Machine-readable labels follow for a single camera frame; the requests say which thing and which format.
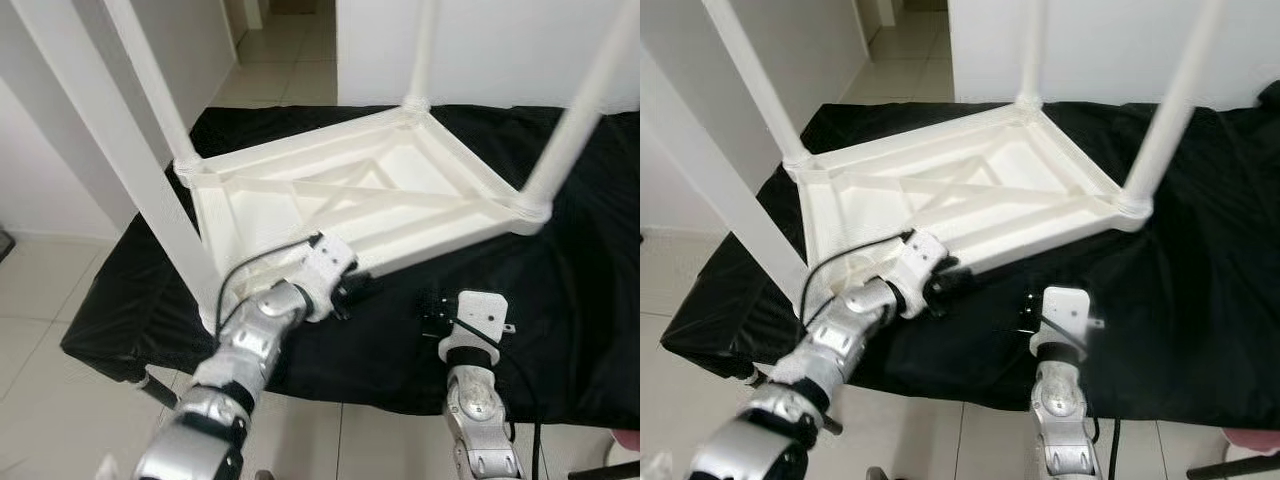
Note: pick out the white plastic table top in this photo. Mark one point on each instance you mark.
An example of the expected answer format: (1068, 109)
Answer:
(1020, 200)
(420, 200)

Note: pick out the white plastic table leg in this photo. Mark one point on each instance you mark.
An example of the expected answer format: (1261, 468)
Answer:
(1170, 100)
(150, 80)
(758, 80)
(1032, 50)
(422, 50)
(125, 150)
(585, 110)
(720, 188)

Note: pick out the black cloth table cover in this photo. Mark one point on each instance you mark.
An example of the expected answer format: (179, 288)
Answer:
(1180, 330)
(560, 330)

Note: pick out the pink round stool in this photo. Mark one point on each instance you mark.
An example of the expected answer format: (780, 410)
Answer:
(626, 440)
(1255, 438)

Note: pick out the brown doormat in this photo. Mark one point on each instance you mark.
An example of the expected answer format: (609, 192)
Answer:
(300, 5)

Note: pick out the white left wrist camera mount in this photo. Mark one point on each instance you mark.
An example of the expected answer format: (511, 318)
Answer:
(328, 265)
(925, 262)

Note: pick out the white door frame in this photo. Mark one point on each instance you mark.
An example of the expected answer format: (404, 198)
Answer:
(250, 14)
(880, 14)

